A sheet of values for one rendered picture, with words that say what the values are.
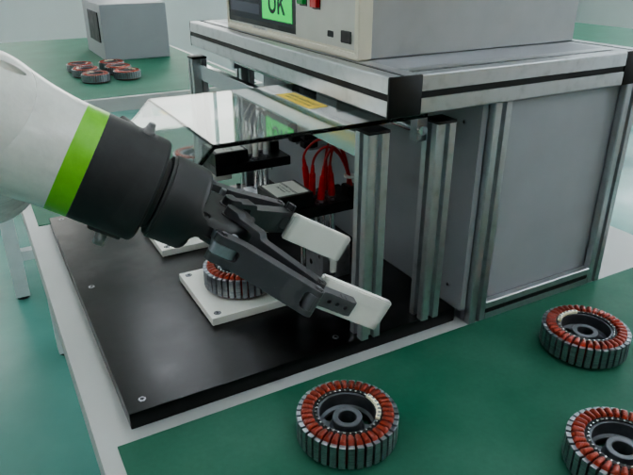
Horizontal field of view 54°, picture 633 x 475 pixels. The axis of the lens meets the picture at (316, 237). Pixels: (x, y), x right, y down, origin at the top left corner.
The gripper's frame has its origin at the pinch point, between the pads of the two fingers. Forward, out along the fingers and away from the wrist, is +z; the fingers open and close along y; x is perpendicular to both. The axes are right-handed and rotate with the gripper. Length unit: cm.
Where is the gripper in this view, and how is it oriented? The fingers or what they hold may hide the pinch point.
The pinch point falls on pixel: (351, 275)
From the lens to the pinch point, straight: 60.5
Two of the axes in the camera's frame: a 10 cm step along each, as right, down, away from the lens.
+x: 4.8, -8.3, -2.7
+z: 8.5, 3.7, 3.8
